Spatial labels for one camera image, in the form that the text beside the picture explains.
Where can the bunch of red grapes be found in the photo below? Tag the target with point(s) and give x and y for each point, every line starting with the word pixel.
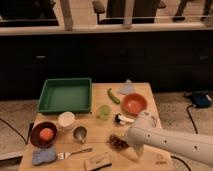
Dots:
pixel 117 143

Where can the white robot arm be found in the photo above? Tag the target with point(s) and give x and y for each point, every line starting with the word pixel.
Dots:
pixel 144 131

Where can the green plastic tray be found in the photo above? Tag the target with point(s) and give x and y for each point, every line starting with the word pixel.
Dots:
pixel 65 94

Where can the green chili pepper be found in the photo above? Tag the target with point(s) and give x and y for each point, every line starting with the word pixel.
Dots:
pixel 113 97

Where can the green plastic cup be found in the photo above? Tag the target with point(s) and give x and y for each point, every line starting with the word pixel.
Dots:
pixel 104 112

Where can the orange bowl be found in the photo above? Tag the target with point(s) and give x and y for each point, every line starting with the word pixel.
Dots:
pixel 134 103

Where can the white round container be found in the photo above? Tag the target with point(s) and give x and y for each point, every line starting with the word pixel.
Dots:
pixel 66 120

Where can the small metal cup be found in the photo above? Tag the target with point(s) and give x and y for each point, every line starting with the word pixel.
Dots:
pixel 80 134

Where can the wooden block eraser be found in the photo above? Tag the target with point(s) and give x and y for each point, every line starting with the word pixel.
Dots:
pixel 97 162

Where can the orange fruit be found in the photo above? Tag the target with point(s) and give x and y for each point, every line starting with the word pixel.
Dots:
pixel 46 134

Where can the dark red bowl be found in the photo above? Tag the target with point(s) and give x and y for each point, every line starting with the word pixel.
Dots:
pixel 35 138

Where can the silver metal fork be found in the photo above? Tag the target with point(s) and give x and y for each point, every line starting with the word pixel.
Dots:
pixel 64 155

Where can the black office chair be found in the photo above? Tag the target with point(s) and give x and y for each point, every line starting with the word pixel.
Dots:
pixel 144 11

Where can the blue sponge cloth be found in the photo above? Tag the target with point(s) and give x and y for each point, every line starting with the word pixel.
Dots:
pixel 43 156

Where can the blue device on floor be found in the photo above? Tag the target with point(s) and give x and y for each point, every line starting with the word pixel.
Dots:
pixel 199 99

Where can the white handled dish brush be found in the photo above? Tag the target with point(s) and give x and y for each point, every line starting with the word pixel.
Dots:
pixel 123 120

